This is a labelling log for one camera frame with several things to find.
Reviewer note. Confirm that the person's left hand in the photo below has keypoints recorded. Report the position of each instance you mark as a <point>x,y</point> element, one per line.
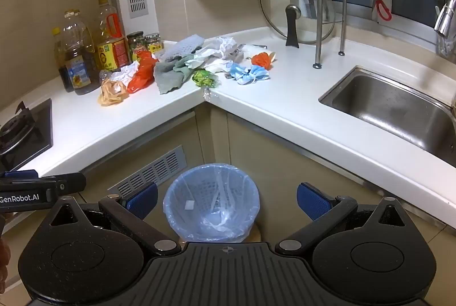
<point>3,266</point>

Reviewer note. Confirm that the glass jar yellow label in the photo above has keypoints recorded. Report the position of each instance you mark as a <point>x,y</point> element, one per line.
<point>153,44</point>

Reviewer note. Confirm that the trash bin with blue liner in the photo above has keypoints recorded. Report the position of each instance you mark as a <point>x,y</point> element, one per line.
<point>213,190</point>

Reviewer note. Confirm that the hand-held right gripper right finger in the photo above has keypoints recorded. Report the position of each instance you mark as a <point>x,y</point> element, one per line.
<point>313,201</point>

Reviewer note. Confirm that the grey foam mesh net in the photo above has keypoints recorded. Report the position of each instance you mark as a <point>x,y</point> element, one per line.
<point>181,45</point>

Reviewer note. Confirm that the white plastic bag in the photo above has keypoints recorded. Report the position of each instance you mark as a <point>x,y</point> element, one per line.
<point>224,45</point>

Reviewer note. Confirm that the blue face mask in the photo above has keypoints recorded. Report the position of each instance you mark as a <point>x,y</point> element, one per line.
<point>260,74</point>
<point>240,73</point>

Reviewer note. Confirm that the black gas stove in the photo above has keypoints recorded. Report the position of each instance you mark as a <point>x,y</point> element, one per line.
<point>25,135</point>

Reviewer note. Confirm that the orange plastic bag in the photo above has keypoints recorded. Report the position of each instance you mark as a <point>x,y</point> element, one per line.
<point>142,76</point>

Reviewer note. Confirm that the small dark sauce bottle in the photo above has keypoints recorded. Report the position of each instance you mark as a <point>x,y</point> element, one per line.
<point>60,60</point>

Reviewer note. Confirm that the tan mesh net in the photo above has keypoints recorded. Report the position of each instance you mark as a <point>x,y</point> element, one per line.
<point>112,94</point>

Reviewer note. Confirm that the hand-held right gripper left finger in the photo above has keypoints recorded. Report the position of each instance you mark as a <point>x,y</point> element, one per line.
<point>142,199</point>

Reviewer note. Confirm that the metal dish rack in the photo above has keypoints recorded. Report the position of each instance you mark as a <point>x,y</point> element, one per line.
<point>320,6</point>

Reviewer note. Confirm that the white medicine box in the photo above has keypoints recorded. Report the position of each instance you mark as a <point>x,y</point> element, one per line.
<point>237,54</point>

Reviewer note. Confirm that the green wrapper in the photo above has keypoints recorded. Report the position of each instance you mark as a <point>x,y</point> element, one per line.
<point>205,78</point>

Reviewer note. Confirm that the grey cloth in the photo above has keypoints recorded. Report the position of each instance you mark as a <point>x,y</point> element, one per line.
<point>171,76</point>

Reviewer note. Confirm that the white tissue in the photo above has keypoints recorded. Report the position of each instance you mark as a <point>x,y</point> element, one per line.
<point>219,66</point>

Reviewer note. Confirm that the metal cabinet vent grille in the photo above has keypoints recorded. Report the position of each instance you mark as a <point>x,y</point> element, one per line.
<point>156,167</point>

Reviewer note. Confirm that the stainless steel sink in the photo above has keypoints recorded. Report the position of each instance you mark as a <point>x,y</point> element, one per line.
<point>392,110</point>

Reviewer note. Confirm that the chrome faucet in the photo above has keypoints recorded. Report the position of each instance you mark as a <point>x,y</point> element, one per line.
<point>445,15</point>

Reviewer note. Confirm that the white paper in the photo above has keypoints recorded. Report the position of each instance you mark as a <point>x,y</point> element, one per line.
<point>124,72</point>

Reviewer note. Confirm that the green pickle jar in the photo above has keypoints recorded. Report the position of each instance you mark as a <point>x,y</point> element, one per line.
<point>136,45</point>

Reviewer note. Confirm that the clear plastic wrapper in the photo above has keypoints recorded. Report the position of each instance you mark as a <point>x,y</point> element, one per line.
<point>206,94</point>

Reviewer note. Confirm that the large dark oil bottle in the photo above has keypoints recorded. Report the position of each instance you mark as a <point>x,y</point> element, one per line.
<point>80,56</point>

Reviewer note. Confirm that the orange net ball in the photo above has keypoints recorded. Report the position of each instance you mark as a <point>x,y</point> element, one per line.
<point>262,60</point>

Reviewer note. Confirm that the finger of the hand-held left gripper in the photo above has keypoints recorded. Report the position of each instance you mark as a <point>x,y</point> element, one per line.
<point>19,174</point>
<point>67,182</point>

